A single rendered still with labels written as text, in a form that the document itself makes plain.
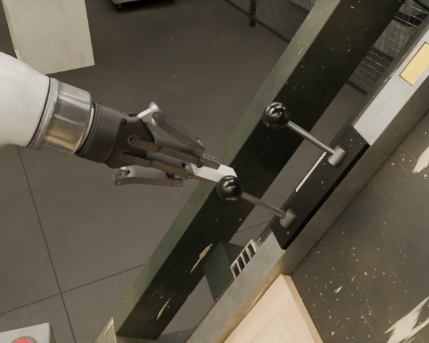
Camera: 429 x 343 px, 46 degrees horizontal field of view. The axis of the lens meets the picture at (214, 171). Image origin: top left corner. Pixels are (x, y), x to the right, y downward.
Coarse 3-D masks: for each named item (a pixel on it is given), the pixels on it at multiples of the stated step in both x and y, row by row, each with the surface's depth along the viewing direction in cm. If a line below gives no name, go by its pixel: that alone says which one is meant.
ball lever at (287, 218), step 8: (224, 176) 71; (232, 176) 71; (224, 184) 70; (232, 184) 70; (240, 184) 71; (224, 192) 70; (232, 192) 70; (240, 192) 71; (232, 200) 71; (248, 200) 72; (256, 200) 72; (264, 208) 73; (272, 208) 73; (288, 208) 74; (280, 216) 73; (288, 216) 73; (296, 216) 73; (288, 224) 73
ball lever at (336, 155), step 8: (272, 104) 68; (280, 104) 68; (264, 112) 68; (272, 112) 67; (280, 112) 67; (288, 112) 68; (264, 120) 68; (272, 120) 67; (280, 120) 67; (288, 120) 68; (272, 128) 68; (280, 128) 68; (296, 128) 68; (304, 136) 69; (312, 136) 69; (320, 144) 69; (328, 152) 69; (336, 152) 68; (344, 152) 68; (328, 160) 69; (336, 160) 68
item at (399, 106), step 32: (384, 96) 67; (416, 96) 63; (384, 128) 65; (384, 160) 68; (352, 192) 71; (320, 224) 73; (256, 256) 80; (288, 256) 75; (256, 288) 78; (224, 320) 82
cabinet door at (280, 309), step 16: (272, 288) 78; (288, 288) 75; (256, 304) 80; (272, 304) 77; (288, 304) 74; (256, 320) 79; (272, 320) 76; (288, 320) 73; (304, 320) 70; (240, 336) 81; (256, 336) 78; (272, 336) 75; (288, 336) 72; (304, 336) 69
